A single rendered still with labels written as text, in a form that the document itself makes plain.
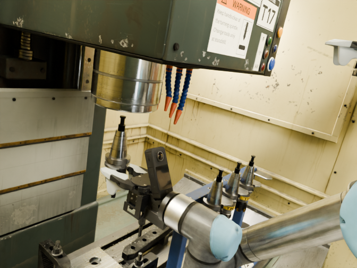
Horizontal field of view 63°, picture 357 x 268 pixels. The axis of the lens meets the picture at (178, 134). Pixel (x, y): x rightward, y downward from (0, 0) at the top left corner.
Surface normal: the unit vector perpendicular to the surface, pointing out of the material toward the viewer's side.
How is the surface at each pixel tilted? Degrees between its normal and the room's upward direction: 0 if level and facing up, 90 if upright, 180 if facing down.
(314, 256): 24
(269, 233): 74
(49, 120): 94
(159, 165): 62
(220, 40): 90
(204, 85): 90
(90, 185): 90
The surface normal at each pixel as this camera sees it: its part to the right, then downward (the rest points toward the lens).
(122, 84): 0.04, 0.29
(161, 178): 0.75, -0.18
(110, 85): -0.27, 0.22
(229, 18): 0.77, 0.31
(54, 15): -0.62, 0.11
